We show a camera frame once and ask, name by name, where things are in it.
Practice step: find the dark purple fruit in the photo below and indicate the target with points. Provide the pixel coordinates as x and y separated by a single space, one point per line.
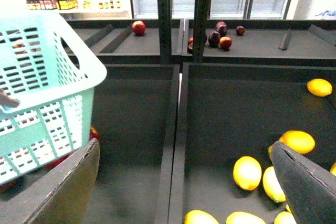
240 30
221 27
214 39

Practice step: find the black wooden lemon bin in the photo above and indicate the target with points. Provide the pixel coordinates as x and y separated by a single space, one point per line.
229 111

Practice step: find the brown basket handle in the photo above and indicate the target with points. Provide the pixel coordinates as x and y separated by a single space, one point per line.
5 100

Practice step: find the light blue plastic basket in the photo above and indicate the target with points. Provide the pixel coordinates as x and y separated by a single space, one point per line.
52 74

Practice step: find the red orange fruit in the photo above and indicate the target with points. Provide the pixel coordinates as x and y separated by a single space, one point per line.
225 43

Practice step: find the black wooden fruit bin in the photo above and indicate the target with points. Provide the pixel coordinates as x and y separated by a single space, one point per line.
135 112

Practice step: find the bottles on white shelf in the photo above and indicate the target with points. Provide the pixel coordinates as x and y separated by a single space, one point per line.
63 5

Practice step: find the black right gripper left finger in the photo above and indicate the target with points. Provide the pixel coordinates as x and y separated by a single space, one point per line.
61 195

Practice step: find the red apple in bin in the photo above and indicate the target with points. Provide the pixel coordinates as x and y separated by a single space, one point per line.
94 134

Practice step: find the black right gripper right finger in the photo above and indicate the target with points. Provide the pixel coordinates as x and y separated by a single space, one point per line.
309 188

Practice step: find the white chest freezer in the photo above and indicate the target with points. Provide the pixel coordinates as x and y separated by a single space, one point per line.
313 10

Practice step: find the red apple on shelf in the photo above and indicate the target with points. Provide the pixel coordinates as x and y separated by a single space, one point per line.
139 28

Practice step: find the yellow lemon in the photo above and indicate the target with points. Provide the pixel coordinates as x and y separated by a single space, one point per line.
319 87
284 217
300 141
240 217
272 187
247 173
199 217

